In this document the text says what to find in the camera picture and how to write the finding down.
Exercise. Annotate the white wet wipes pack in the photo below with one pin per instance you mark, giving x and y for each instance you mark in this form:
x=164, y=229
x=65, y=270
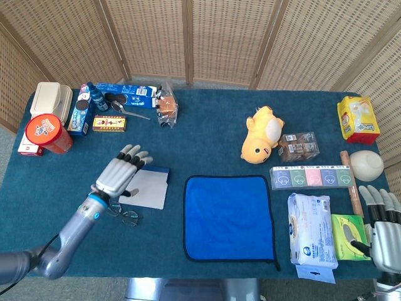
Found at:
x=311, y=232

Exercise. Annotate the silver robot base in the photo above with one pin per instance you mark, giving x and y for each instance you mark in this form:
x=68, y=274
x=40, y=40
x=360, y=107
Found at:
x=188, y=290

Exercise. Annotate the long blue cookie box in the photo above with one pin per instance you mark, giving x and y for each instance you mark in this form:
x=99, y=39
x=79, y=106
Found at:
x=138, y=94

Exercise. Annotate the green tissue box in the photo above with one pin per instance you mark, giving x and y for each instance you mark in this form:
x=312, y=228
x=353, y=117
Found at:
x=340, y=247

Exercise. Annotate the blue spray bottle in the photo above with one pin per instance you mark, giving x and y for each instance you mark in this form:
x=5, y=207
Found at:
x=97, y=98

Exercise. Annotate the red cylindrical snack can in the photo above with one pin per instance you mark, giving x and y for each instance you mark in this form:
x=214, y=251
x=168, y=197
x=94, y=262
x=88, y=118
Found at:
x=44, y=130

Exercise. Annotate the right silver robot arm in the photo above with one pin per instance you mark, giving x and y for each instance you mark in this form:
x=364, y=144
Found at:
x=390, y=287

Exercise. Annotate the wicker folding screen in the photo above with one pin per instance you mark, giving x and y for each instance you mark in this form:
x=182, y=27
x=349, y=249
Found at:
x=156, y=37

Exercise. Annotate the yellow and red snack bag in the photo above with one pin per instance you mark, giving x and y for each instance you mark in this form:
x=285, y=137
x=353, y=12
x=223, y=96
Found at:
x=358, y=120

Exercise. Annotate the blue microfibre cloth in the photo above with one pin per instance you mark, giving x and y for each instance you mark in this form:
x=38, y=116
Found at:
x=228, y=219

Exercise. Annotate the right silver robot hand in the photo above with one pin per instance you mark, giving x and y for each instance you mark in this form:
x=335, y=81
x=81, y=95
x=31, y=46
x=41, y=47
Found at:
x=388, y=244

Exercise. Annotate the teal tablecloth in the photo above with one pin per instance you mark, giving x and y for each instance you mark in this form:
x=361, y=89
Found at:
x=203, y=141

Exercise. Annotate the multicolour tissue pack row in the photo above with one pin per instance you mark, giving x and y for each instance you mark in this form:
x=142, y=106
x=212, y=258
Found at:
x=313, y=177

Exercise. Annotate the clear bag of bread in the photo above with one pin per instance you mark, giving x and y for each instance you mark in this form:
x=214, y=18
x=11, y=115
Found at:
x=167, y=106

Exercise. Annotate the beige bowl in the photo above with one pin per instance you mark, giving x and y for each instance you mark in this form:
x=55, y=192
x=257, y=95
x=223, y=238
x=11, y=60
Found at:
x=366, y=164

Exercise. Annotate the black thin-rimmed glasses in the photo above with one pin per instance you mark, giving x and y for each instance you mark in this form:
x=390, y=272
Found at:
x=130, y=218

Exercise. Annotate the blue glasses case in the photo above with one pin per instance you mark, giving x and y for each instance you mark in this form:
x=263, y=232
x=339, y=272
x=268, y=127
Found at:
x=150, y=191

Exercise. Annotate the yellow and red box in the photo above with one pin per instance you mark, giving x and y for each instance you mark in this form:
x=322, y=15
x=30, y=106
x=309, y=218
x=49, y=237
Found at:
x=109, y=123

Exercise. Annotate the yellow plush toy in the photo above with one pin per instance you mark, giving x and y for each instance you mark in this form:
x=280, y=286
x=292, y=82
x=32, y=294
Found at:
x=260, y=135

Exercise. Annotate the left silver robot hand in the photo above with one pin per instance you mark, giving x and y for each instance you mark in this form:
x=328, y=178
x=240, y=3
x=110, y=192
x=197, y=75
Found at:
x=116, y=175

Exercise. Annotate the metal spoon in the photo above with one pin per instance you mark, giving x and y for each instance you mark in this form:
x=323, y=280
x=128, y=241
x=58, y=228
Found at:
x=117, y=106

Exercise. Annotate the red and white box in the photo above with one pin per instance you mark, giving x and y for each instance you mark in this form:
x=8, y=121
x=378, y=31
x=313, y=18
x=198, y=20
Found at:
x=26, y=150

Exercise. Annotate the wooden rolling pin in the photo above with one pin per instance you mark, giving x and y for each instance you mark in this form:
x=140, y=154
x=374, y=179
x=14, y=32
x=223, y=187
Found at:
x=355, y=200

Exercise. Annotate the clear box of brown snacks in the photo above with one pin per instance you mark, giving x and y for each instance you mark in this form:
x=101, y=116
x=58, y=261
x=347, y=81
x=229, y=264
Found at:
x=299, y=147

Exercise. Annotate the short blue cookie box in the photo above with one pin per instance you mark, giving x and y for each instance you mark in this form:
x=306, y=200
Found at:
x=80, y=119

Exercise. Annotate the beige plastic lunch box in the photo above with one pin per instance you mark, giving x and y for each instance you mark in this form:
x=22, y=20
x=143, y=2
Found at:
x=47, y=97

